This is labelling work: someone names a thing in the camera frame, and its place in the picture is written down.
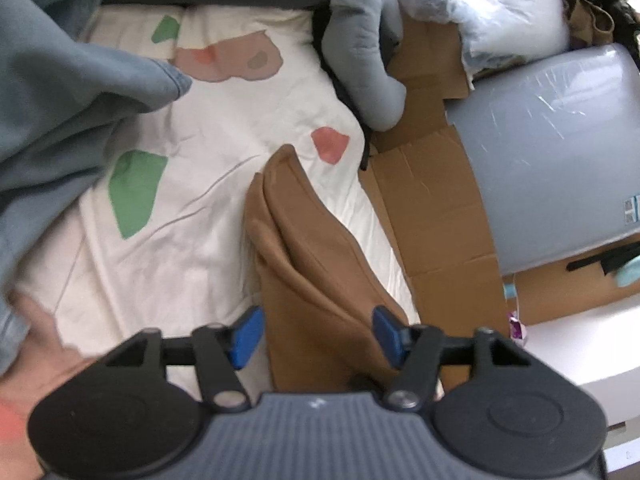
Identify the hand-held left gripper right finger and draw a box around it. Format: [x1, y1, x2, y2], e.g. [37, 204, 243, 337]
[372, 306, 551, 412]

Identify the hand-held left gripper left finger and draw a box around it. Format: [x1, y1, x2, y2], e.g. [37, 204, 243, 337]
[90, 306, 266, 413]

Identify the brown printed t-shirt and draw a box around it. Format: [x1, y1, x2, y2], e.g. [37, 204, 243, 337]
[244, 144, 443, 398]

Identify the white purple detergent bag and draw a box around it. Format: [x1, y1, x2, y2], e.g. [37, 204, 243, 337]
[507, 310, 526, 346]

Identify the flattened cardboard sheet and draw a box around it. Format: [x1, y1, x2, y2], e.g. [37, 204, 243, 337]
[357, 12, 506, 396]

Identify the tall cardboard box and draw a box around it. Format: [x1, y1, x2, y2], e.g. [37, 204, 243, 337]
[505, 242, 640, 326]

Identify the cream bear print bed sheet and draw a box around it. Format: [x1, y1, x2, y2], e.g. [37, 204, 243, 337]
[0, 5, 421, 480]

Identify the grey plastic-wrapped mattress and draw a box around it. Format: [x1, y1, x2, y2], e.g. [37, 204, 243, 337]
[445, 42, 640, 276]

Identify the light blue detergent bottle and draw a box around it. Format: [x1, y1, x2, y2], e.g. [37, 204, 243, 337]
[615, 255, 640, 288]

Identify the grey neck pillow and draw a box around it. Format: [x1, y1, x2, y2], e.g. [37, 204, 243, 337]
[321, 0, 407, 131]

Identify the blue-grey denim garment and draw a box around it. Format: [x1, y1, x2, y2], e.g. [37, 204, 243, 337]
[0, 0, 193, 376]

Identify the white pillow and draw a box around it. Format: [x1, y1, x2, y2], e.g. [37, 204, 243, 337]
[382, 0, 571, 68]

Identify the dark clothing pile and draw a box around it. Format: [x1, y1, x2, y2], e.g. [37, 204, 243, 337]
[552, 0, 640, 61]

